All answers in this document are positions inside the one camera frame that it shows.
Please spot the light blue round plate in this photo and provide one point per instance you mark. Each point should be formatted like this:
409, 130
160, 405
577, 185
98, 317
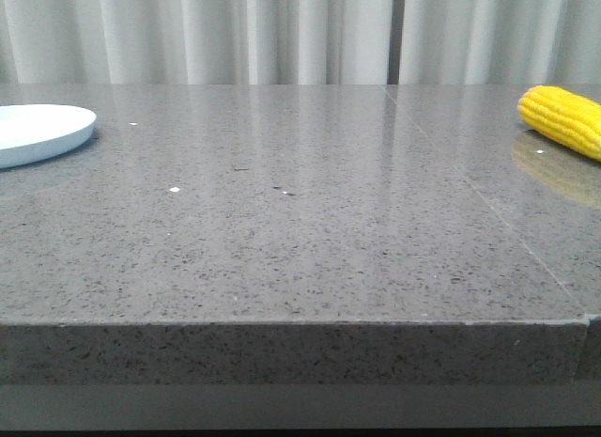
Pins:
32, 133

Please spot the yellow corn cob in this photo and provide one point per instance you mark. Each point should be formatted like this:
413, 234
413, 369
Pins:
564, 117

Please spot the white pleated curtain left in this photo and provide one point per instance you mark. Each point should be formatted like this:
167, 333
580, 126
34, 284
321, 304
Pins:
198, 42

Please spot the white pleated curtain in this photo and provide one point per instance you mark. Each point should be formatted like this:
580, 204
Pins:
476, 42
198, 42

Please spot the white pleated curtain right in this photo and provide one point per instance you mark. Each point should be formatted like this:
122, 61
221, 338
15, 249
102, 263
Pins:
476, 42

